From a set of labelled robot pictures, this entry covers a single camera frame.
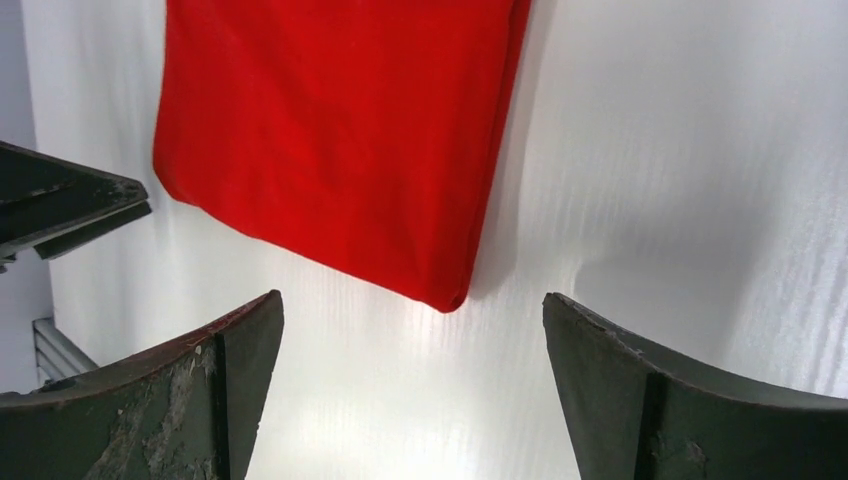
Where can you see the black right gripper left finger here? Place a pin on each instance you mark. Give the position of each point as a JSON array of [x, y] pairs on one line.
[[188, 408]]

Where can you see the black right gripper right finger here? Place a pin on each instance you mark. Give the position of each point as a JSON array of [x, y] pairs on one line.
[[635, 409]]

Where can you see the red t-shirt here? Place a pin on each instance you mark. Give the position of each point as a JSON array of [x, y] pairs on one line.
[[363, 135]]

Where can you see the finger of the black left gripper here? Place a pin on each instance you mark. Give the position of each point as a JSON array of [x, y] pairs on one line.
[[54, 206]]

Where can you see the aluminium frame left rail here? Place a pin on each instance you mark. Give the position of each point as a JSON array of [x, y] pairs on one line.
[[57, 357]]

